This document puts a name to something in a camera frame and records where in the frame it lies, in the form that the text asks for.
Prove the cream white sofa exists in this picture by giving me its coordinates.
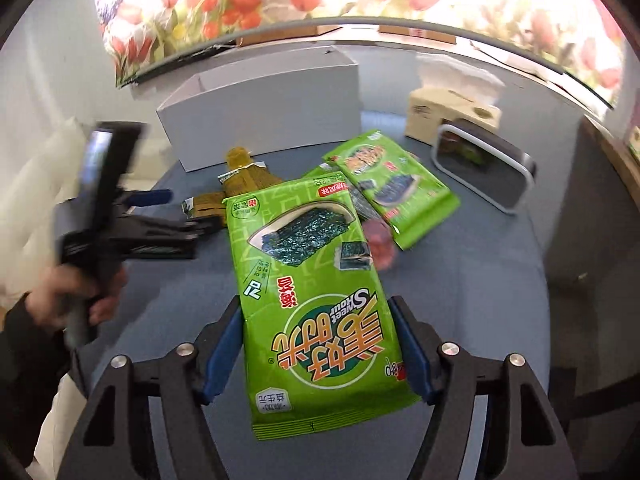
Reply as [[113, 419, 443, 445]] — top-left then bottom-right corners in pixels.
[[0, 115, 177, 311]]

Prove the grey storage basket white rim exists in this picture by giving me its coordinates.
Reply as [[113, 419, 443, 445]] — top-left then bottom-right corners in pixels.
[[432, 119, 537, 214]]

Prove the tissue box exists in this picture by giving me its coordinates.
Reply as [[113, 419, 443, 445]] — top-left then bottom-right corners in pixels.
[[405, 53, 506, 145]]

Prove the person left hand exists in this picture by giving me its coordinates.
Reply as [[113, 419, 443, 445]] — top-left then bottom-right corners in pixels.
[[25, 264, 128, 332]]

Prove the yellow jelly cup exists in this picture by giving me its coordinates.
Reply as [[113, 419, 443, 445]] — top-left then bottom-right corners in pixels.
[[226, 146, 254, 170]]

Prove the brown gold snack packet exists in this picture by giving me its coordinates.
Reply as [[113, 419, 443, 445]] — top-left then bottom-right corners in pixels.
[[181, 192, 226, 220]]

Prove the gold snack packet with white edge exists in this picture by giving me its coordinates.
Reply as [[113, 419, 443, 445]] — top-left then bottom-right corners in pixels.
[[218, 162, 283, 197]]

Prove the white cardboard box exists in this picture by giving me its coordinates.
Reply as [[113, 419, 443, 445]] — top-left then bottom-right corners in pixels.
[[157, 47, 360, 172]]

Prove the blue table cloth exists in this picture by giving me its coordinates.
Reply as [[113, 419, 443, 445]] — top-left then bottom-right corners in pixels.
[[74, 112, 551, 480]]

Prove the tulip flower wall poster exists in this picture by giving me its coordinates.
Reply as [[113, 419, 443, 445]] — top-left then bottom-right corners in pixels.
[[94, 0, 625, 103]]

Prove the red round snack packet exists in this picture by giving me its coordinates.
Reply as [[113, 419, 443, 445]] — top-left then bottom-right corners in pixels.
[[362, 219, 397, 271]]

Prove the large green seaweed snack bag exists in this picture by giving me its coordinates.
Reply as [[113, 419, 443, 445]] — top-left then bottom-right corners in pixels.
[[226, 172, 418, 441]]

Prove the wooden round side table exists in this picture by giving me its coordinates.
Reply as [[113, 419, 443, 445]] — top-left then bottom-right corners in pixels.
[[580, 115, 640, 210]]

